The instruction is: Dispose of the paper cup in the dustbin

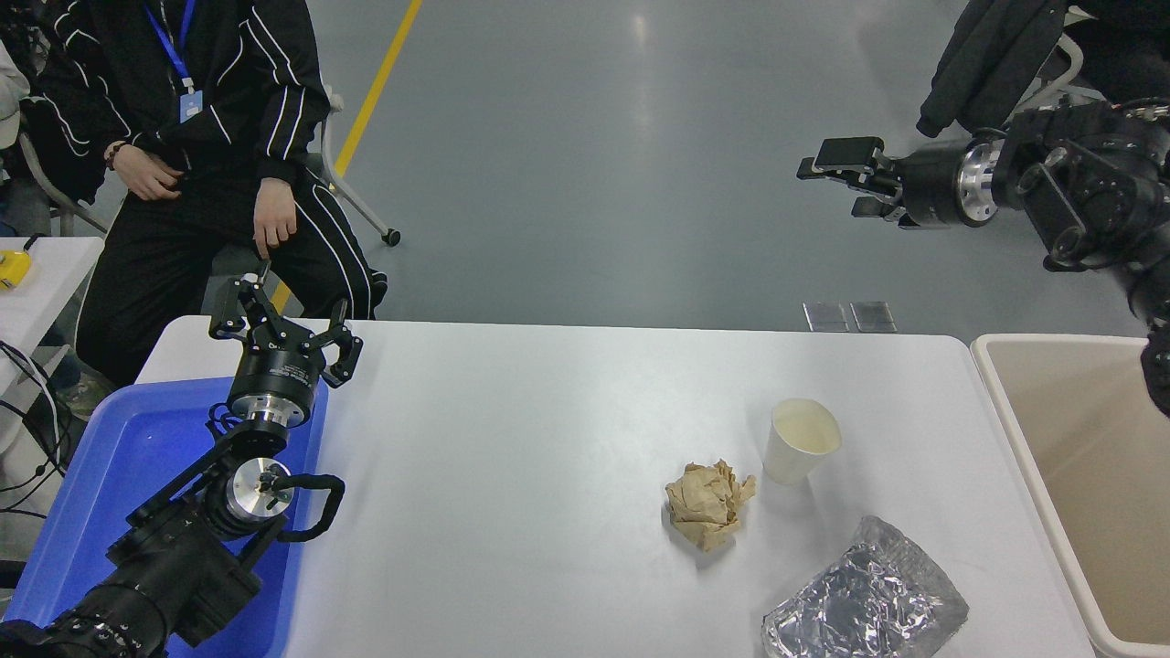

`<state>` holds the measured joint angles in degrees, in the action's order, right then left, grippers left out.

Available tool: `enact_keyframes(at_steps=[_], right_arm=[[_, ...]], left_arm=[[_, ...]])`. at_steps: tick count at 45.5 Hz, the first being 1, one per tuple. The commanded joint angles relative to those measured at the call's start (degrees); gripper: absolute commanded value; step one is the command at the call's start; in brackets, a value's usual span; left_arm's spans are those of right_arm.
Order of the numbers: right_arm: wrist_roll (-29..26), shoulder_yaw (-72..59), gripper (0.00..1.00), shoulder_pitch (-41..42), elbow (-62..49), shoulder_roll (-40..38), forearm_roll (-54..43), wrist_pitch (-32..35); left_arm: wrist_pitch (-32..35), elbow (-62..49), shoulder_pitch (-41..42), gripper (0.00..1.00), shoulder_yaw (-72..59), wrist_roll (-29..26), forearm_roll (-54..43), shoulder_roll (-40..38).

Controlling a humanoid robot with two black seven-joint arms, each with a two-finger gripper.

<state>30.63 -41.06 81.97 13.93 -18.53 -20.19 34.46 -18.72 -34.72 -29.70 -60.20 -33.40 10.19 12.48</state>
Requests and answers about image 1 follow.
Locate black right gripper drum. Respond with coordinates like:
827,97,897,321
900,144,966,228

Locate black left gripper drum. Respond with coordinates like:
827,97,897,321
229,325,328,412

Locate white paper cup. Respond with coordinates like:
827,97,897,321
763,398,842,485

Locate person's left hand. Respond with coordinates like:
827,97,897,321
253,178,299,260

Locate person's right hand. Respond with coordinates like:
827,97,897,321
112,144,184,202

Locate white wheeled chair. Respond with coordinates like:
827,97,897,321
302,89,402,248

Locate dark jacket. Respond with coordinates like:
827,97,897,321
917,0,1070,138

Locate blue plastic tray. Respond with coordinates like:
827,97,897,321
3,377,328,658

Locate white side table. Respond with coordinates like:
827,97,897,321
0,238,104,394

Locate large pale bin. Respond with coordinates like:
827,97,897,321
971,334,1170,658

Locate crumpled tan paper ball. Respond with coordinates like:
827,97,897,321
665,459,758,553

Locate crumpled silver foil tray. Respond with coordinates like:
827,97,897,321
760,515,970,658

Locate blue lanyard with badge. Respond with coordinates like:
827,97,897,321
144,0,204,124

